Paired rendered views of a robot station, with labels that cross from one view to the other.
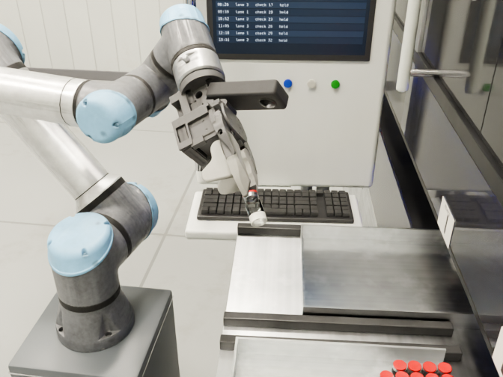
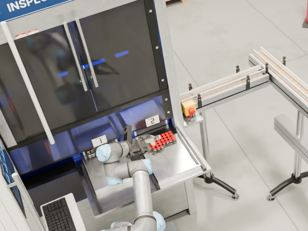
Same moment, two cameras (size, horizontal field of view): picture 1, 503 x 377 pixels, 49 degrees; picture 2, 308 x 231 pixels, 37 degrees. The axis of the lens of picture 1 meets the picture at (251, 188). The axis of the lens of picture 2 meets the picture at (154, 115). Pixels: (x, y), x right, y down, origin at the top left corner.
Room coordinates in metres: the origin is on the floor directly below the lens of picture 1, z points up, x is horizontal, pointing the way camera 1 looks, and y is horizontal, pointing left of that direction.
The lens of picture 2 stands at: (1.14, 1.67, 2.82)
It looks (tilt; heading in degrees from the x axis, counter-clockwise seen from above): 40 degrees down; 252
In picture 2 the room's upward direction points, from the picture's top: 12 degrees counter-clockwise
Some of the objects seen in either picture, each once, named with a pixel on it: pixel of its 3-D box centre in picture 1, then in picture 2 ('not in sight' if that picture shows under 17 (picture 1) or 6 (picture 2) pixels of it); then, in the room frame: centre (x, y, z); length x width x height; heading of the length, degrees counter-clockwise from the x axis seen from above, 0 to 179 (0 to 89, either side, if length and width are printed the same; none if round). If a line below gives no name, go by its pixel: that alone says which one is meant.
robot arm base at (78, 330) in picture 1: (92, 305); not in sight; (0.82, 0.31, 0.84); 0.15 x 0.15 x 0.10
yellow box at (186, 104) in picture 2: not in sight; (188, 107); (0.25, -0.35, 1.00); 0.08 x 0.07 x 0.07; 86
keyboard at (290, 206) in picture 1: (275, 203); (61, 226); (1.23, -0.06, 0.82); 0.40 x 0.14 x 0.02; 87
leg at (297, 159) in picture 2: not in sight; (299, 145); (-0.44, -0.12, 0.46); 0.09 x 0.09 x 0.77; 86
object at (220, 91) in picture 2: not in sight; (219, 89); (-0.04, -0.47, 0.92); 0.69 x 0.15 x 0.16; 176
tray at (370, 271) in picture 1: (388, 271); (108, 165); (0.85, -0.27, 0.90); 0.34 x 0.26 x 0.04; 86
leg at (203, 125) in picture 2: not in sight; (205, 146); (0.10, -0.48, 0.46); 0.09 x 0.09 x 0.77; 86
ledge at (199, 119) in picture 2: not in sight; (189, 117); (0.23, -0.39, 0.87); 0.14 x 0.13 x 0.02; 86
